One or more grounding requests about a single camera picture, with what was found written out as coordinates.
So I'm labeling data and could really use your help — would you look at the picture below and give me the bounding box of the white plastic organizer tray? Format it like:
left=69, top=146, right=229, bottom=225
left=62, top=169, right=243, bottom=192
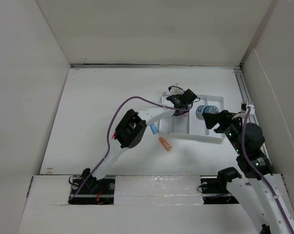
left=158, top=94, right=225, bottom=144

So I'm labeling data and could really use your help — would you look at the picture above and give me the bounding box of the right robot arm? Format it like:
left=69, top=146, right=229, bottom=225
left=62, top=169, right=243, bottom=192
left=202, top=110, right=294, bottom=234

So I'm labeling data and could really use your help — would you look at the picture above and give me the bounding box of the orange correction tape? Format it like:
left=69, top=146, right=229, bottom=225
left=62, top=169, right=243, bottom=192
left=159, top=137, right=172, bottom=152

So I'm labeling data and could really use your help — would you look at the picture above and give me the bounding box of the blue correction tape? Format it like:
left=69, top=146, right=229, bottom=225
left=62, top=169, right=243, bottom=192
left=150, top=124, right=159, bottom=135

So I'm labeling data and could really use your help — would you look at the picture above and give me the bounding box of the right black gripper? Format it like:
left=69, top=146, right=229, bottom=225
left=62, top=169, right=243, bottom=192
left=202, top=109, right=244, bottom=155

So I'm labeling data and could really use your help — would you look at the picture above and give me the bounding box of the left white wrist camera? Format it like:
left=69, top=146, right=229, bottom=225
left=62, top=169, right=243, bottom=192
left=168, top=83, right=184, bottom=95

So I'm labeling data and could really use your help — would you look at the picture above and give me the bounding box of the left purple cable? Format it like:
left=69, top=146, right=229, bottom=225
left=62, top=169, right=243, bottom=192
left=69, top=96, right=196, bottom=202

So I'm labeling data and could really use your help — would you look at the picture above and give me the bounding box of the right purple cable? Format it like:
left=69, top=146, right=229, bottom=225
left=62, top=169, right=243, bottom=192
left=239, top=107, right=294, bottom=234

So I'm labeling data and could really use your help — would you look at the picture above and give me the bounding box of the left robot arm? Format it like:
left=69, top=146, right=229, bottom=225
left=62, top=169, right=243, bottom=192
left=81, top=89, right=199, bottom=194

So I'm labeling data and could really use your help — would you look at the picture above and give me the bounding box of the purple cable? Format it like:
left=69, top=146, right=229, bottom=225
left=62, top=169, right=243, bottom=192
left=69, top=96, right=196, bottom=202
left=239, top=107, right=294, bottom=234

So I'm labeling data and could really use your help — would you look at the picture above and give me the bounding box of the blue putty jar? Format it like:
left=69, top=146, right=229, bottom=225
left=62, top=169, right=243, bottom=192
left=196, top=105, right=219, bottom=120

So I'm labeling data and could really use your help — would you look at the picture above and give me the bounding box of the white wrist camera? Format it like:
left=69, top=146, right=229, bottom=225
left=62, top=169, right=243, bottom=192
left=168, top=83, right=184, bottom=95
left=240, top=101, right=255, bottom=116

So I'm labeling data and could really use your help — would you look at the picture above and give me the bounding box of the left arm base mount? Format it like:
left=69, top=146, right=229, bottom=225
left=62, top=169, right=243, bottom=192
left=68, top=168, right=115, bottom=205

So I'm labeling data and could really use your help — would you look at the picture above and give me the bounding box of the aluminium rail right side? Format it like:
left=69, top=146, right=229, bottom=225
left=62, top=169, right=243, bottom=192
left=234, top=68, right=274, bottom=171

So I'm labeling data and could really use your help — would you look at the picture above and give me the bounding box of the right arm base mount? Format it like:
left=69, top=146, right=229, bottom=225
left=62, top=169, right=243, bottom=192
left=197, top=167, right=242, bottom=205

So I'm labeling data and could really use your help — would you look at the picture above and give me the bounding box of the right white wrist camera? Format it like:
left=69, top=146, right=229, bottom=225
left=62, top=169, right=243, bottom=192
left=240, top=101, right=255, bottom=116

